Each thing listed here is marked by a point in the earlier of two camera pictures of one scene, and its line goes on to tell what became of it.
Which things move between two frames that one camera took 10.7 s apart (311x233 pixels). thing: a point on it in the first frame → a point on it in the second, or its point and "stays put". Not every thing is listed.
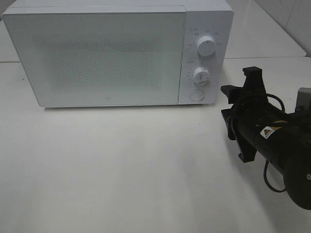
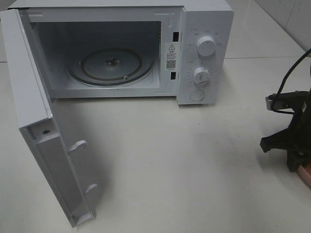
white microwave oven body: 123,53 stays put
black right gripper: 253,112 → 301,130
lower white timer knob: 201,75 stays put
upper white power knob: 206,45 stays put
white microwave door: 100,56 → 38,119
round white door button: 197,95 stays put
